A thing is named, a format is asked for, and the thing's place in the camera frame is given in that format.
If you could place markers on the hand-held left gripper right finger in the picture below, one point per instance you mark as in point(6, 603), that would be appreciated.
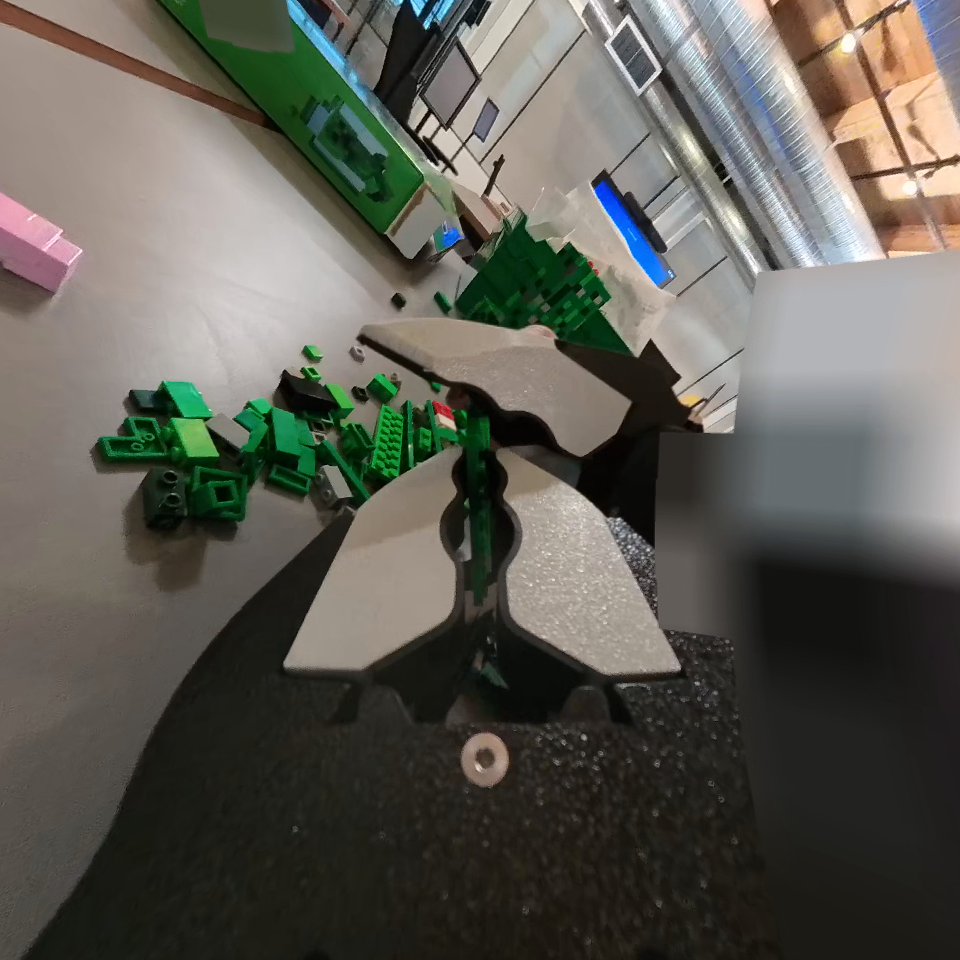
point(585, 592)

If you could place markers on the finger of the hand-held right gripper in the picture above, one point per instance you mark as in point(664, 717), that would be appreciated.
point(525, 375)

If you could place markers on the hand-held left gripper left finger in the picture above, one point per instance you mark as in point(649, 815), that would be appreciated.
point(375, 592)

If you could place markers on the green checkered brick assembly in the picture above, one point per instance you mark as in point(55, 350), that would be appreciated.
point(478, 487)

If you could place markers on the white paper bag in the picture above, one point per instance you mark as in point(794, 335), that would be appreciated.
point(645, 307)

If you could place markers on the green brick model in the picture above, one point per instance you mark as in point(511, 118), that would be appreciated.
point(540, 292)

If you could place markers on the small green toy brick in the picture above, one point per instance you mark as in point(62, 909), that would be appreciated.
point(442, 301)

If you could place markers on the large display screen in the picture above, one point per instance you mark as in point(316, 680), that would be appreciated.
point(630, 225)

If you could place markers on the glossy black toy brick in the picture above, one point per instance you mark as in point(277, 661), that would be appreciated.
point(304, 390)

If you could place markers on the dark green studded toy brick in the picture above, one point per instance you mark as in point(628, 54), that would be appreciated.
point(165, 499)

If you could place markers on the pile of green toy bricks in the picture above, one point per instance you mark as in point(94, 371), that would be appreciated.
point(195, 442)

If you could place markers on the small dark monitor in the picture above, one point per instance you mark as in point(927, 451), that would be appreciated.
point(487, 120)

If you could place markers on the black framed monitor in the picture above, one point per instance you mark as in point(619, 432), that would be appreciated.
point(450, 82)

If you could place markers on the green toy set box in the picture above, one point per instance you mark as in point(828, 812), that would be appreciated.
point(337, 135)

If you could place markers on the white air vent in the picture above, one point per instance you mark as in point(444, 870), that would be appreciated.
point(634, 52)

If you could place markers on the pink toy pig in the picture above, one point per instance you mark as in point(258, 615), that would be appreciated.
point(37, 247)

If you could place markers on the silver ceiling duct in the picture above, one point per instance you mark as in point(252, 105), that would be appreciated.
point(750, 112)

